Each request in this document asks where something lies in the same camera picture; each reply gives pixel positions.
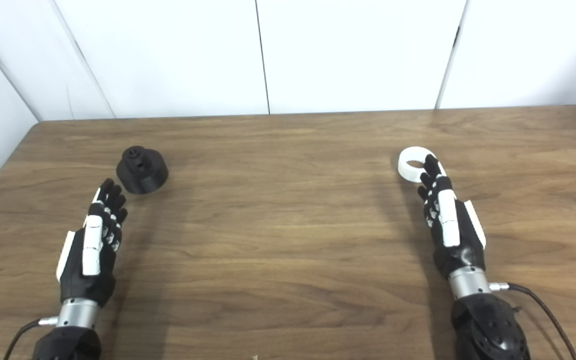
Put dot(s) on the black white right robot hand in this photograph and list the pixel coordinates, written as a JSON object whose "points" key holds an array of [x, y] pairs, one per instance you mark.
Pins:
{"points": [[449, 220]]}

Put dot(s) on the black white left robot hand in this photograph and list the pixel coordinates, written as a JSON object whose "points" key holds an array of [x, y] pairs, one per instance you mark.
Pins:
{"points": [[90, 250]]}

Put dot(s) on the round black plastic part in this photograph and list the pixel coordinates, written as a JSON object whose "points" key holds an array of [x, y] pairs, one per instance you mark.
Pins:
{"points": [[143, 172]]}

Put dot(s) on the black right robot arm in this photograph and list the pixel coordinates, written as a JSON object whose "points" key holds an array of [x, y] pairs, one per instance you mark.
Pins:
{"points": [[488, 330]]}

